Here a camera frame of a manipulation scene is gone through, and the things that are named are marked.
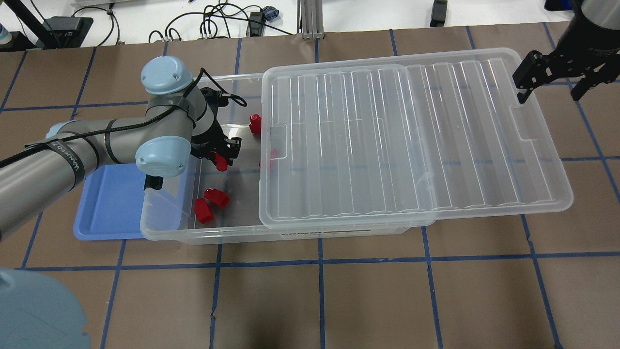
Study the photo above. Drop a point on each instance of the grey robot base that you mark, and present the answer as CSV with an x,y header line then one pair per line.
x,y
39,312

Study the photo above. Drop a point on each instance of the blue plastic tray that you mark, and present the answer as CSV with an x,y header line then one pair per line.
x,y
114,204

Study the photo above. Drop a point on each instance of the aluminium frame post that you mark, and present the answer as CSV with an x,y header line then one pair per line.
x,y
310,19

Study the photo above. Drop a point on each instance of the small black box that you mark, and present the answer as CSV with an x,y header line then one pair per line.
x,y
438,13

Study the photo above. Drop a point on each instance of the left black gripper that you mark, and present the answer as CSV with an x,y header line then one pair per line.
x,y
211,135

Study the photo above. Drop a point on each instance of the black power adapter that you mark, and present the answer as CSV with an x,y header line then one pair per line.
x,y
67,32

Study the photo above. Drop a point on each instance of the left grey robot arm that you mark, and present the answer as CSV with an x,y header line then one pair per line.
x,y
180,122

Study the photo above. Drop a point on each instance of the black box latch handle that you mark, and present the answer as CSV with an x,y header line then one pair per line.
x,y
153,182

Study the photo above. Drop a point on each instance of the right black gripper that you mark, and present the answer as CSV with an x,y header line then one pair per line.
x,y
587,45

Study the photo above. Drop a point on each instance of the clear plastic storage box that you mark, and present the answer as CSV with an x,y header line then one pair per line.
x,y
218,223

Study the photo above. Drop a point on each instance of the clear plastic box lid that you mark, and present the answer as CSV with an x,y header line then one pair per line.
x,y
487,154

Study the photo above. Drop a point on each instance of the red block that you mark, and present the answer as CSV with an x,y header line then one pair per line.
x,y
203,212
215,196
221,163
273,159
255,124

